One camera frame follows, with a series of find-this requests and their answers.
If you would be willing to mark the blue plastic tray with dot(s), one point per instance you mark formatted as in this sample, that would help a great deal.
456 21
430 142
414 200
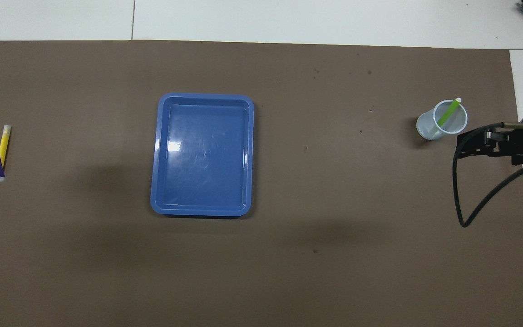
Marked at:
202 154

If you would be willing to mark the brown paper table mat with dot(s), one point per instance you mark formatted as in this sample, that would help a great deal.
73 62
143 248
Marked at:
334 227

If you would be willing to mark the yellow highlighter pen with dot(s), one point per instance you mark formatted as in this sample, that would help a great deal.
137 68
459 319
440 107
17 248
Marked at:
5 141

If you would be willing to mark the green highlighter pen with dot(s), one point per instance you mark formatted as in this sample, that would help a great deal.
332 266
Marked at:
451 110

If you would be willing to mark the translucent plastic cup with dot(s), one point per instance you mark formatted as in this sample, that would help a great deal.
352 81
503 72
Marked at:
425 129

